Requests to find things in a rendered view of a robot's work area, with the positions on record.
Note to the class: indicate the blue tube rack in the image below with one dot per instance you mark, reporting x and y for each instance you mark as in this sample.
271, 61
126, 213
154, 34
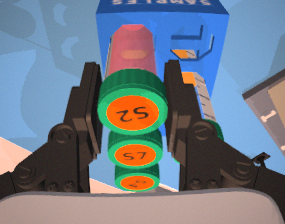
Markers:
164, 18

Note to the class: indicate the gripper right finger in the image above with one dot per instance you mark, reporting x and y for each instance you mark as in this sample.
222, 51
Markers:
206, 161

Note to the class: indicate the blue flat mat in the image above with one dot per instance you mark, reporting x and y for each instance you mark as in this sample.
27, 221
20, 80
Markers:
44, 45

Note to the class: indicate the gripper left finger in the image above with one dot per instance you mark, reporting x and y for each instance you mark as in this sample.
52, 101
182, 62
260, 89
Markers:
56, 165

